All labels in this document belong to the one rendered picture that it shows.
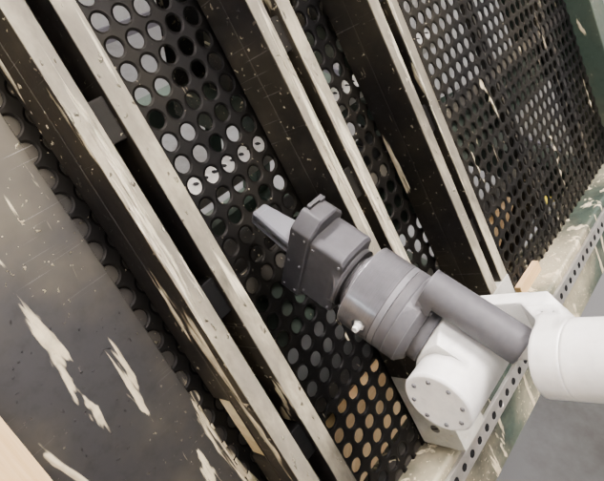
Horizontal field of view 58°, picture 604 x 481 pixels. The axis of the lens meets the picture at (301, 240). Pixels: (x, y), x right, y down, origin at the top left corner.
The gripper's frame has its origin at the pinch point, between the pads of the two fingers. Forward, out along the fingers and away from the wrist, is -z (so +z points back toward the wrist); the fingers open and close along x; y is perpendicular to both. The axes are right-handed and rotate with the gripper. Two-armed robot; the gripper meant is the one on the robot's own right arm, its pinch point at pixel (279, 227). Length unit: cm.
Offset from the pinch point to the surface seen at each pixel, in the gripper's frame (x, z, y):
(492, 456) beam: -37, 35, -15
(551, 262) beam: -33, 27, -56
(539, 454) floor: -118, 58, -76
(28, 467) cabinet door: -5.0, -0.1, 31.0
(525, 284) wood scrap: -32, 25, -47
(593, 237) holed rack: -32, 31, -69
